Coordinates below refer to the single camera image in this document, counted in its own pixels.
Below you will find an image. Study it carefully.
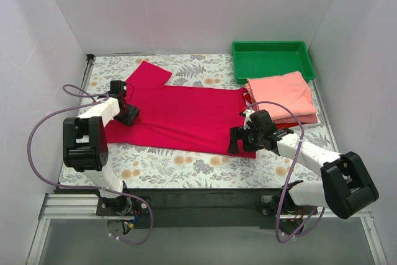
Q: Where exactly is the aluminium frame rail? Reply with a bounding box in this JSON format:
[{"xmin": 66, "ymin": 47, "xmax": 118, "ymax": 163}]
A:
[{"xmin": 39, "ymin": 192, "xmax": 108, "ymax": 220}]

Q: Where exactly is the folded red t-shirt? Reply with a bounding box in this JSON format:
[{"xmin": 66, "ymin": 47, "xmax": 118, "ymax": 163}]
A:
[{"xmin": 243, "ymin": 92, "xmax": 298, "ymax": 128}]

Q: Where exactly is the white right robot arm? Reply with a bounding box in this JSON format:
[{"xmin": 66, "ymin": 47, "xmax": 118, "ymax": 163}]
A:
[{"xmin": 228, "ymin": 110, "xmax": 379, "ymax": 219}]

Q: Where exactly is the folded salmon pink t-shirt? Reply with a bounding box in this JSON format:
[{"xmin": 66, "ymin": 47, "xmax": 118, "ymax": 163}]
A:
[{"xmin": 245, "ymin": 71, "xmax": 314, "ymax": 110}]

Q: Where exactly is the floral patterned table mat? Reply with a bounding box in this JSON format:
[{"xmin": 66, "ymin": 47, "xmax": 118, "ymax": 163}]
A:
[{"xmin": 58, "ymin": 53, "xmax": 339, "ymax": 189}]

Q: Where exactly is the folded darker pink t-shirt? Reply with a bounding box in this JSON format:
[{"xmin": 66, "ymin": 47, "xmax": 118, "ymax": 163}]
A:
[{"xmin": 252, "ymin": 103, "xmax": 319, "ymax": 125}]

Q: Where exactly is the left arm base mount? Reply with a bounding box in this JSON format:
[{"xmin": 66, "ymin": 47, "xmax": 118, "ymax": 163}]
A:
[{"xmin": 96, "ymin": 196, "xmax": 151, "ymax": 235}]

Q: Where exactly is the magenta red t-shirt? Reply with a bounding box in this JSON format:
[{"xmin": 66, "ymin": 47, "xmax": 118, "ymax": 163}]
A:
[{"xmin": 105, "ymin": 61, "xmax": 246, "ymax": 155}]

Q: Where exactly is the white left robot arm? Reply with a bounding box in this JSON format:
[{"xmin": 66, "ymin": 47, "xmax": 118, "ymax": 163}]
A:
[{"xmin": 63, "ymin": 80, "xmax": 139, "ymax": 215}]

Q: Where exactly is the green plastic tray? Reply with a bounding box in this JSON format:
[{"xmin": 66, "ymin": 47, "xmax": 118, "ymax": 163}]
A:
[{"xmin": 231, "ymin": 41, "xmax": 316, "ymax": 85}]

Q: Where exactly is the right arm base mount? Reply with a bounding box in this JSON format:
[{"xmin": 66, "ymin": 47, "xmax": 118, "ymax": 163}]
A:
[{"xmin": 256, "ymin": 195, "xmax": 313, "ymax": 235}]

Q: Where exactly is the black front table rail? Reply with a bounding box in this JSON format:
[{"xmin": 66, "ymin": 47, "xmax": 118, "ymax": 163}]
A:
[{"xmin": 55, "ymin": 187, "xmax": 298, "ymax": 228}]

